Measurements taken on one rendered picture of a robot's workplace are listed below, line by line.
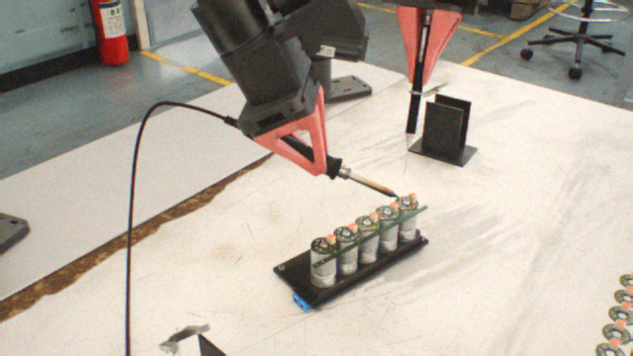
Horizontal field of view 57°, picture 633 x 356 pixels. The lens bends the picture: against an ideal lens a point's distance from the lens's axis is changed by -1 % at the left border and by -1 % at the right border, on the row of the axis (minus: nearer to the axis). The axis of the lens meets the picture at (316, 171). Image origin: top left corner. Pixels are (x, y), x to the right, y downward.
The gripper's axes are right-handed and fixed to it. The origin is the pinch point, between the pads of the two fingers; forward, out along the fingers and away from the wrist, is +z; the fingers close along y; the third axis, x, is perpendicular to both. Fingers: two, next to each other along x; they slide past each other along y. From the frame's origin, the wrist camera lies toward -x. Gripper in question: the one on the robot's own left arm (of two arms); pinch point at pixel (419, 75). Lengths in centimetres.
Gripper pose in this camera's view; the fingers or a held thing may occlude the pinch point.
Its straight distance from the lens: 61.4
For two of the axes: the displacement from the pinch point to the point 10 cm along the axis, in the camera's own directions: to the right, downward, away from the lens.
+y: 9.4, 2.0, -2.8
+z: -1.3, 9.6, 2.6
